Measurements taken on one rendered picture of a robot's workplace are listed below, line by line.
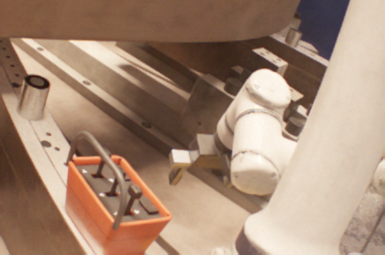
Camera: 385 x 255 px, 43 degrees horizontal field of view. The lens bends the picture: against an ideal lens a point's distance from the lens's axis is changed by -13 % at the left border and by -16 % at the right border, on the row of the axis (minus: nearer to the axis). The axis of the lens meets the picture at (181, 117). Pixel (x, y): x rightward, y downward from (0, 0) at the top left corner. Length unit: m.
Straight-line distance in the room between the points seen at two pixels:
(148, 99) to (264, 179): 1.44
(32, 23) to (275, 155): 0.72
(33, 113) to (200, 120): 0.88
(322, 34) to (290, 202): 5.61
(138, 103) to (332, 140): 1.77
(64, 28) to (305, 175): 0.92
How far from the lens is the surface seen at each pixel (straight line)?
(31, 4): 1.34
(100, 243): 1.02
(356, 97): 0.60
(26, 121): 1.38
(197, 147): 1.12
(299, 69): 3.12
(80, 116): 2.27
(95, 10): 1.43
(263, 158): 0.91
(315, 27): 6.24
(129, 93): 2.35
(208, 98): 2.05
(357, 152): 0.61
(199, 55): 3.14
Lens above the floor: 1.40
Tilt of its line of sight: 25 degrees down
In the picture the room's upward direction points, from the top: 24 degrees clockwise
